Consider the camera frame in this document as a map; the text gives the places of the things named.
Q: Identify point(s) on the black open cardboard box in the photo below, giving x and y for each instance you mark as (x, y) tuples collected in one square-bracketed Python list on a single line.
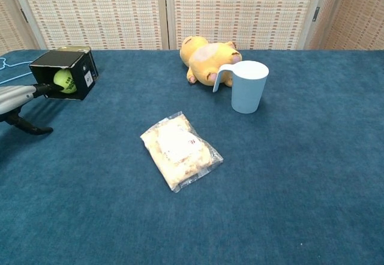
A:
[(85, 67)]

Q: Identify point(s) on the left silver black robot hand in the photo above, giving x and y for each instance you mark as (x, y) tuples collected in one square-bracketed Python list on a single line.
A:
[(15, 98)]

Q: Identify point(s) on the green tennis ball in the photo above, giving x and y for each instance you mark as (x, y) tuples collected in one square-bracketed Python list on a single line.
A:
[(64, 79)]

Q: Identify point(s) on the black screen hinge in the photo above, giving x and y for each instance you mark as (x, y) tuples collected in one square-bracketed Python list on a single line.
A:
[(24, 15), (316, 13)]

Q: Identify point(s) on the clear plastic snack bag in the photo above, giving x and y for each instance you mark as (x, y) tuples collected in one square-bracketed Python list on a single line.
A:
[(180, 154)]

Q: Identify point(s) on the yellow plush toy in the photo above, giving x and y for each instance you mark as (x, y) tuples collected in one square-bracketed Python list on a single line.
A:
[(204, 58)]

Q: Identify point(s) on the dark blue table cloth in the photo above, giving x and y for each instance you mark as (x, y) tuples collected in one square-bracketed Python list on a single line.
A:
[(300, 172)]

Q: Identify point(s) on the woven bamboo screen panel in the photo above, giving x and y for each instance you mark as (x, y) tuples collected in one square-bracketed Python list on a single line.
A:
[(357, 22), (240, 13), (96, 13), (12, 28)]

